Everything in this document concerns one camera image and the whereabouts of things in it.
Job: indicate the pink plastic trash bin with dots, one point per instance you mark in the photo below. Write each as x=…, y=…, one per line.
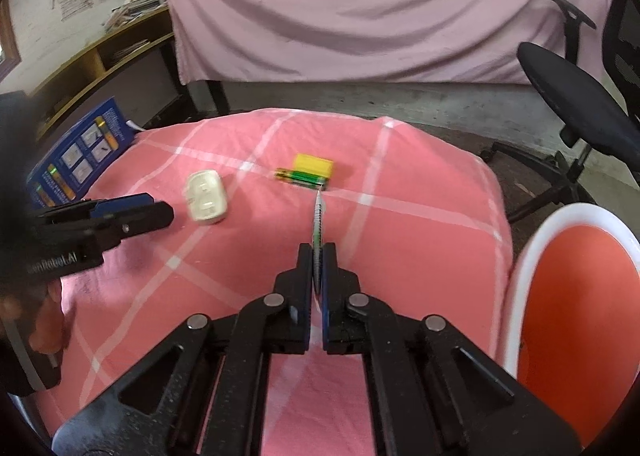
x=569, y=328

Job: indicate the stack of books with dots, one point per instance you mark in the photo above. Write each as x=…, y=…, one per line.
x=129, y=11

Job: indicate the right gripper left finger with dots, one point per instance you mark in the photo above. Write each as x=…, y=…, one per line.
x=202, y=390

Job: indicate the person's left hand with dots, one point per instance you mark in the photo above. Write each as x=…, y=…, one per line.
x=48, y=327

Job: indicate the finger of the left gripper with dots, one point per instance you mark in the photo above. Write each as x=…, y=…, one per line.
x=135, y=222
x=120, y=204

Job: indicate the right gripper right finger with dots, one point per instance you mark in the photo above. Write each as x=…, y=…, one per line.
x=431, y=389

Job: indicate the pink checkered tablecloth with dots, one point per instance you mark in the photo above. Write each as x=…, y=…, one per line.
x=420, y=222

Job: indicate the black office chair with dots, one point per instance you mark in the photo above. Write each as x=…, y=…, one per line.
x=587, y=110

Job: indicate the yellow green battery pack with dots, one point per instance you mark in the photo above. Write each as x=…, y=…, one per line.
x=307, y=171

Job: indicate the pink hanging sheet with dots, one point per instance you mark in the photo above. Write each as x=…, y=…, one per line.
x=468, y=41

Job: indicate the blue cardboard box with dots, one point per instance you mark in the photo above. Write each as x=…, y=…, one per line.
x=77, y=160

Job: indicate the white plug adapter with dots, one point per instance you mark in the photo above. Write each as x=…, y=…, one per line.
x=206, y=197

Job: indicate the wooden wall shelf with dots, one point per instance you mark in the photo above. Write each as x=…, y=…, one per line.
x=87, y=71

